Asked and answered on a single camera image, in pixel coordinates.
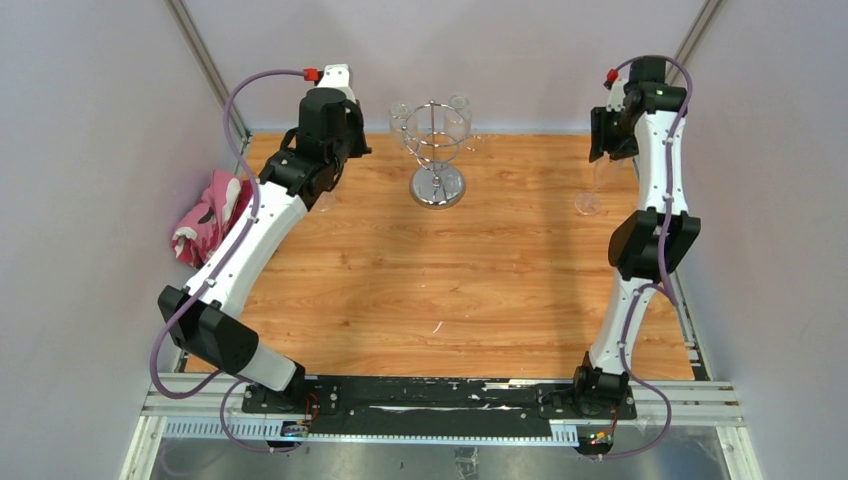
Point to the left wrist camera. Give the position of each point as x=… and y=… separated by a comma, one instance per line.
x=338, y=77

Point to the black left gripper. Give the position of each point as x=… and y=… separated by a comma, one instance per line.
x=353, y=116

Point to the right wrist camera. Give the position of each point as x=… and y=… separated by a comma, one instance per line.
x=615, y=84

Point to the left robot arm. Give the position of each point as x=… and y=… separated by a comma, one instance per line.
x=202, y=317

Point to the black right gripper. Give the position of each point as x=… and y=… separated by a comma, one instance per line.
x=602, y=141

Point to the pink camouflage cloth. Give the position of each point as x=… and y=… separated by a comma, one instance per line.
x=205, y=226

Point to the chrome wine glass rack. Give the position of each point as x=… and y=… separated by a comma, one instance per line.
x=437, y=183

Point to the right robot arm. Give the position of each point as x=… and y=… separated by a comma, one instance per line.
x=643, y=121

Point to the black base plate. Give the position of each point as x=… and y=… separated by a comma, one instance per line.
x=434, y=407

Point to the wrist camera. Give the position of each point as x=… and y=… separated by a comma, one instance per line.
x=615, y=84
x=338, y=77

